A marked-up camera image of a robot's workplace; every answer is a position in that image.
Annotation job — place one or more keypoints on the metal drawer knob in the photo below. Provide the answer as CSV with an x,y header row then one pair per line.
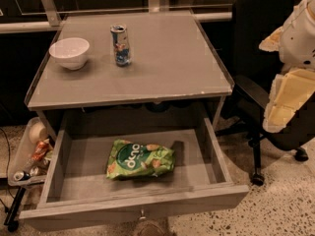
x,y
142,215

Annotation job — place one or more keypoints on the metal rail bracket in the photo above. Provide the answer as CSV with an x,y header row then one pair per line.
x,y
51,12
158,6

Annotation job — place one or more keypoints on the black cart leg with wheel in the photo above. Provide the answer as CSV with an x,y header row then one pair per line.
x,y
10,222

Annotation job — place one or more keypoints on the metal rail bracket centre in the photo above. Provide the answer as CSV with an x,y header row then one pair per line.
x,y
158,6

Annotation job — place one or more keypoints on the orange snack packet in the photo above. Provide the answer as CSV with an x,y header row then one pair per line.
x,y
40,151

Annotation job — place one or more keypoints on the white horizontal rail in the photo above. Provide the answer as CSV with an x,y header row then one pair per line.
x,y
108,20

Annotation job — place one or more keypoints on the white ceramic bowl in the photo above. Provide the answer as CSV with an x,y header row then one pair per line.
x,y
70,53

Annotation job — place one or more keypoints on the cream round object in bin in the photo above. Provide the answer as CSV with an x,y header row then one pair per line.
x,y
38,132

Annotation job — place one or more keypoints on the black office chair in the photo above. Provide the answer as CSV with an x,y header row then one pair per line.
x,y
253,71

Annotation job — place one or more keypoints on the green rice chip bag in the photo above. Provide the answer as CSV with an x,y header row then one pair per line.
x,y
129,160

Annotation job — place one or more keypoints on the clear plastic side bin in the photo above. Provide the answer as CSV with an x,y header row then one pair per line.
x,y
22,160

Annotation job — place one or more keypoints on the open grey top drawer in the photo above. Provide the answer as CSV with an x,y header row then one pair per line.
x,y
77,193

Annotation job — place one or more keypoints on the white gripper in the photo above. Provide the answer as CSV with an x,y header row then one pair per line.
x,y
297,43

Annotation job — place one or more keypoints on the grey cabinet with counter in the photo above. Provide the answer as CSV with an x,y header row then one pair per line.
x,y
171,59

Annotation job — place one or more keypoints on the metal rail bracket left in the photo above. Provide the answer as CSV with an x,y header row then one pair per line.
x,y
51,12

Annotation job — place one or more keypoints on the blue silver drink can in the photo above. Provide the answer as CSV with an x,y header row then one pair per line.
x,y
120,42

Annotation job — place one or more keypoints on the dark can in bin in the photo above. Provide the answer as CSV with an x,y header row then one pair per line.
x,y
21,176

